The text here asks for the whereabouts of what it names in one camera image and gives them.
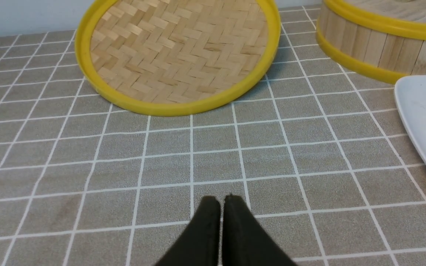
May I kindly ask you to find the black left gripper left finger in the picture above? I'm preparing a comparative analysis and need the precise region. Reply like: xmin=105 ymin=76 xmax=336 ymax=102
xmin=156 ymin=196 xmax=221 ymax=266

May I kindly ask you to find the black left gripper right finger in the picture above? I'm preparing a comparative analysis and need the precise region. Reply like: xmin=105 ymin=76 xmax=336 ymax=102
xmin=222 ymin=195 xmax=296 ymax=266

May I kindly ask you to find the grey checked tablecloth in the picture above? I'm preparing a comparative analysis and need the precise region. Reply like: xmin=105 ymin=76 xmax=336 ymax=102
xmin=0 ymin=5 xmax=426 ymax=266

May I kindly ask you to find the yellow-rimmed bamboo steamer lid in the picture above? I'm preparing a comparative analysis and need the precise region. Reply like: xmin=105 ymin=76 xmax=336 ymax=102
xmin=75 ymin=0 xmax=281 ymax=116

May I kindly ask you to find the yellow-rimmed bamboo steamer basket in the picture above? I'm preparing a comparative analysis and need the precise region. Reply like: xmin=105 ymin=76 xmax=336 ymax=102
xmin=316 ymin=0 xmax=426 ymax=84

